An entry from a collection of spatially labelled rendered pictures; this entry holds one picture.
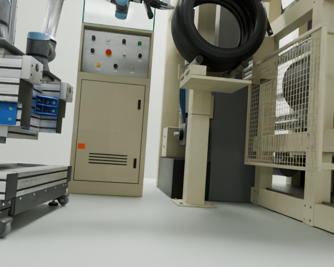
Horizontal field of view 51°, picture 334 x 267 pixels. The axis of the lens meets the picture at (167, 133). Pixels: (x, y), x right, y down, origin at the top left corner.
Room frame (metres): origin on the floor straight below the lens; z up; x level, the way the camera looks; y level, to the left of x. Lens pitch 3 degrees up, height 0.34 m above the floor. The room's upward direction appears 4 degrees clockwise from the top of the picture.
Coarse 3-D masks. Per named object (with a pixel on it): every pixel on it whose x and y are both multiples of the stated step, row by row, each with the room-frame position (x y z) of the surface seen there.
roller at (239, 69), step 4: (244, 60) 2.05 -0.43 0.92; (240, 64) 2.07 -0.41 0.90; (244, 64) 2.05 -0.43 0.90; (248, 64) 2.05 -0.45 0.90; (232, 68) 2.23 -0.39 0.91; (236, 68) 2.14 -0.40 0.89; (240, 68) 2.10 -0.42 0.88; (244, 68) 2.07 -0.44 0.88; (228, 72) 2.29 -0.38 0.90; (232, 72) 2.22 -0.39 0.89; (236, 72) 2.18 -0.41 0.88; (224, 76) 2.38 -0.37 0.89; (228, 76) 2.32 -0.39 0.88
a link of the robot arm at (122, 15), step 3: (129, 3) 2.06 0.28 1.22; (117, 9) 2.00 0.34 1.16; (126, 9) 2.00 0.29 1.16; (117, 12) 2.03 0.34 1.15; (120, 12) 2.02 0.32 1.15; (123, 12) 2.02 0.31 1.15; (126, 12) 2.04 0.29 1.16; (117, 15) 2.03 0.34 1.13; (120, 15) 2.03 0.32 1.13; (123, 15) 2.03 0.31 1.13; (126, 15) 2.05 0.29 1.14; (117, 18) 2.07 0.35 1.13; (120, 18) 2.06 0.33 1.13; (123, 18) 2.06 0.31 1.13; (126, 18) 2.06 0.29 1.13
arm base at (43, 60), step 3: (27, 54) 1.83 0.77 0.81; (30, 54) 1.83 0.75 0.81; (33, 54) 1.82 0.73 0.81; (36, 54) 1.83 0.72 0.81; (39, 54) 1.83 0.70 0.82; (33, 57) 1.82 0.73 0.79; (36, 57) 1.83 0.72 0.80; (39, 57) 1.84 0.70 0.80; (42, 57) 1.85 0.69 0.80; (45, 57) 1.86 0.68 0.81; (39, 60) 1.83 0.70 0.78; (42, 60) 1.85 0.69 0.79; (45, 60) 1.86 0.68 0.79; (42, 63) 1.84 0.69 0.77; (45, 63) 1.86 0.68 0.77; (45, 66) 1.85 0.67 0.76; (48, 66) 1.89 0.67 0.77; (45, 69) 1.85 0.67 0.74; (48, 69) 1.87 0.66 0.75
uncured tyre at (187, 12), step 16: (192, 0) 2.00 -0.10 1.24; (208, 0) 2.30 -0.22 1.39; (224, 0) 2.31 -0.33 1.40; (240, 0) 2.28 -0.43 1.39; (256, 0) 2.06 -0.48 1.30; (176, 16) 2.05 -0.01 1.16; (192, 16) 2.00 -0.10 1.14; (240, 16) 2.33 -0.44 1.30; (256, 16) 2.08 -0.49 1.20; (176, 32) 2.10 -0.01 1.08; (192, 32) 2.01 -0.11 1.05; (240, 32) 2.35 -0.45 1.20; (256, 32) 2.06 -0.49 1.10; (192, 48) 2.04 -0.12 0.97; (208, 48) 2.02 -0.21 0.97; (224, 48) 2.03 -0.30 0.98; (240, 48) 2.05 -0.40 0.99; (256, 48) 2.09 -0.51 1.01; (208, 64) 2.10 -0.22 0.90; (224, 64) 2.08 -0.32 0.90
